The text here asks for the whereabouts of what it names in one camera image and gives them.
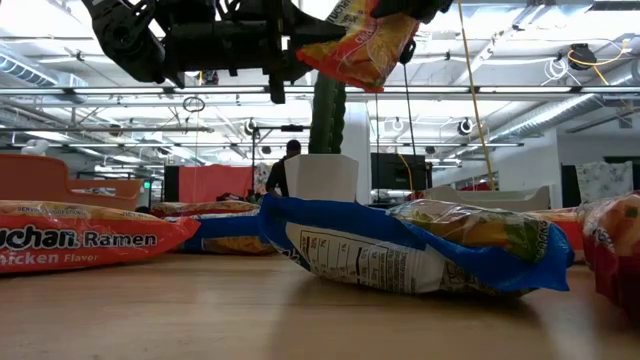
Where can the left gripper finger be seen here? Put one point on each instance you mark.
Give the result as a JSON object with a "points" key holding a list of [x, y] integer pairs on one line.
{"points": [[277, 87], [320, 32]]}

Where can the red Maruchan noodle pack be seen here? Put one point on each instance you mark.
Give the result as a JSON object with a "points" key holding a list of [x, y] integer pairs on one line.
{"points": [[612, 250], [205, 207]]}

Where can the blue Maruchan noodle pack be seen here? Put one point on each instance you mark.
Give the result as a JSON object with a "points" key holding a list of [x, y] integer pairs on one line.
{"points": [[225, 227], [400, 250]]}

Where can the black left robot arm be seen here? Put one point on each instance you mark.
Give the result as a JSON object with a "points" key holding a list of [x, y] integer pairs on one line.
{"points": [[125, 35]]}

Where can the green cactus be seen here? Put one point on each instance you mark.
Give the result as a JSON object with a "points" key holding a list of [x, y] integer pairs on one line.
{"points": [[327, 120]]}

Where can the person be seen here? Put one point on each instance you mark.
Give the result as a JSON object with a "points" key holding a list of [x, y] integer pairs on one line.
{"points": [[281, 172]]}

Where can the white hexagonal plant pot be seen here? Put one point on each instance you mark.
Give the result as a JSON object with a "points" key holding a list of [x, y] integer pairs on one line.
{"points": [[322, 177]]}

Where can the red partition panel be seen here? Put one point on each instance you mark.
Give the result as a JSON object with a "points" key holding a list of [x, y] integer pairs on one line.
{"points": [[215, 182]]}

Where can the black monitor screen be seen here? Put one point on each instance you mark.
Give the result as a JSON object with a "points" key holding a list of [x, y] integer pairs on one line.
{"points": [[400, 171]]}

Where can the white plastic bin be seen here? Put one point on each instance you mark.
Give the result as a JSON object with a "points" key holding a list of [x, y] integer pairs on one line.
{"points": [[500, 199]]}

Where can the floral patterned cloth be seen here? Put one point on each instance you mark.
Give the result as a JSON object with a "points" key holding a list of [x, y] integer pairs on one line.
{"points": [[602, 180]]}

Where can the orange plastic bin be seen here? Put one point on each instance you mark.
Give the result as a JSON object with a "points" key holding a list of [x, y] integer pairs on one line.
{"points": [[35, 180]]}

